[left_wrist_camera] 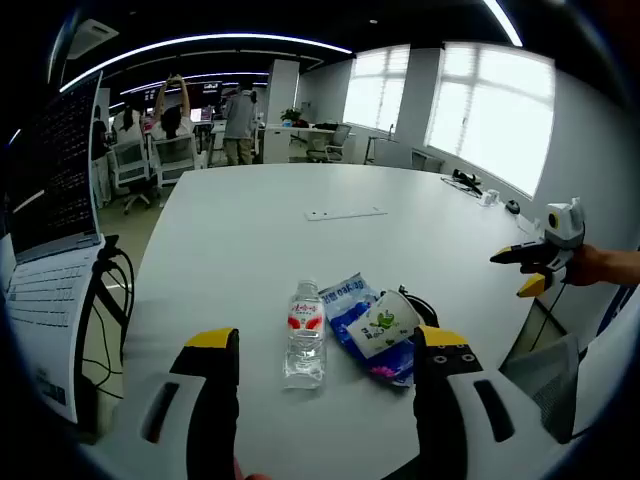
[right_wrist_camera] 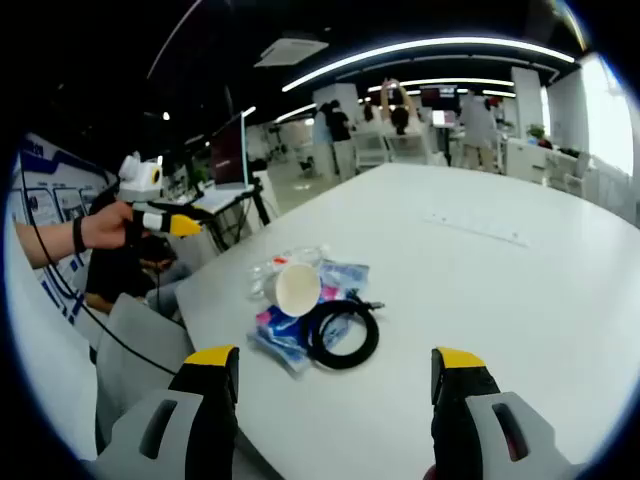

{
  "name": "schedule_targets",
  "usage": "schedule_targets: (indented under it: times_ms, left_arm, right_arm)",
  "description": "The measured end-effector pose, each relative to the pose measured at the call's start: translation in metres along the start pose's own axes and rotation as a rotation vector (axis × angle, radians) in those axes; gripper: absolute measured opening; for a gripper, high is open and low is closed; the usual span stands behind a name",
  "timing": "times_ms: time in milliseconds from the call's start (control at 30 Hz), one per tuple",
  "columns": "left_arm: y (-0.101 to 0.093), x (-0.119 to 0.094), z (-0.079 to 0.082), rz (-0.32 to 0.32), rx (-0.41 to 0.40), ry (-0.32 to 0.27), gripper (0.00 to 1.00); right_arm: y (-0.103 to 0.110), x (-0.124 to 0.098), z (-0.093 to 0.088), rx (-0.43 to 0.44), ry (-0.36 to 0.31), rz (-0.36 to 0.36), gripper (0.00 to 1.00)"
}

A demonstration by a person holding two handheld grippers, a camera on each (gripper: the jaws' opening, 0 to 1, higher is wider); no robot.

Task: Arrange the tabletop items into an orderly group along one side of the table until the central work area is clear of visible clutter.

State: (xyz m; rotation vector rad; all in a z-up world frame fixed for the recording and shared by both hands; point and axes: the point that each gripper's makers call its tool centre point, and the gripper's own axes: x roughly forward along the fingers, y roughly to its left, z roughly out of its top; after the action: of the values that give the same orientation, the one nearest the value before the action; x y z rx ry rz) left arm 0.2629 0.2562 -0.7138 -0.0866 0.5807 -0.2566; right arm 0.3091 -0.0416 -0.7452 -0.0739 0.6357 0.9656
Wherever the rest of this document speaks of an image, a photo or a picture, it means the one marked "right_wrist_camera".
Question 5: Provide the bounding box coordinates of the blue white wall poster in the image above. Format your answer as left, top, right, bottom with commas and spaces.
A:
9, 132, 116, 326

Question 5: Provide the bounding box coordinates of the ceiling air vent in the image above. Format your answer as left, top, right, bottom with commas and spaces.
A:
253, 37, 330, 69

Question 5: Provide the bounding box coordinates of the person's left hand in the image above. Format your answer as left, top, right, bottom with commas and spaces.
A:
82, 199, 151, 250

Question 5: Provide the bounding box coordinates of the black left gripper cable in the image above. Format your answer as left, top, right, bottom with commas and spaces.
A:
17, 159, 179, 376

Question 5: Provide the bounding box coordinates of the white paper cup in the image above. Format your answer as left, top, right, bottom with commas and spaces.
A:
272, 263, 322, 318

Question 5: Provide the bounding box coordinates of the clear plastic water bottle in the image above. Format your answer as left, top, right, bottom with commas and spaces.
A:
247, 243, 331, 301

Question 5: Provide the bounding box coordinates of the window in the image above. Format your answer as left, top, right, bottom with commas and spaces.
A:
582, 54, 636, 176

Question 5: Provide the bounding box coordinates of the wall screen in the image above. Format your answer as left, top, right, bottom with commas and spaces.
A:
419, 84, 459, 109

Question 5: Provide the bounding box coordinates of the white office chair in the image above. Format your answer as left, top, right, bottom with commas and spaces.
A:
387, 132, 431, 165
355, 130, 391, 171

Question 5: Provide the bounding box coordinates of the white laptop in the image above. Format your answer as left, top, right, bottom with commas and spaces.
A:
192, 110, 254, 214

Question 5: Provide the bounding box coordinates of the white table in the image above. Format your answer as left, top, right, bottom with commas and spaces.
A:
174, 162, 640, 480

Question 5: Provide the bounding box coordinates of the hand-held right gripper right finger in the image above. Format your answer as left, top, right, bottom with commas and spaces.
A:
430, 346, 576, 480

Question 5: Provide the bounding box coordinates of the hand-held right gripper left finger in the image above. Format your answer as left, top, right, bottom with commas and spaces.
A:
92, 343, 241, 480

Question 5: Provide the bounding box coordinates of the blue pink tissue pack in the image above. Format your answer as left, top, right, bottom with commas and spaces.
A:
255, 279, 351, 351

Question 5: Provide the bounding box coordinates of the white blue wet wipes pack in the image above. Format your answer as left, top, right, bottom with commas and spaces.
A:
247, 258, 372, 380

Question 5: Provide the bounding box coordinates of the ceiling light strip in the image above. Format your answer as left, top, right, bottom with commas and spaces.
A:
367, 77, 516, 94
281, 37, 576, 94

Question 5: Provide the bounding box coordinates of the black tripod stand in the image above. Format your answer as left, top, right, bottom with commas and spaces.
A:
209, 177, 274, 251

